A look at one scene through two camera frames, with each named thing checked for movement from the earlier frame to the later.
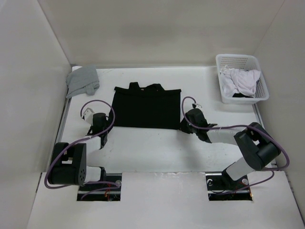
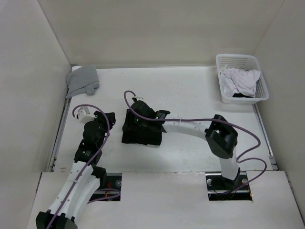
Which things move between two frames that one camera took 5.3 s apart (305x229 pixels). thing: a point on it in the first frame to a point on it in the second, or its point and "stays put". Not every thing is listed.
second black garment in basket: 239,95 stays put
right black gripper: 182,126 to 131,116
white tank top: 237,83 stays put
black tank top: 152,107 to 140,130
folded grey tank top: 81,79 stays put
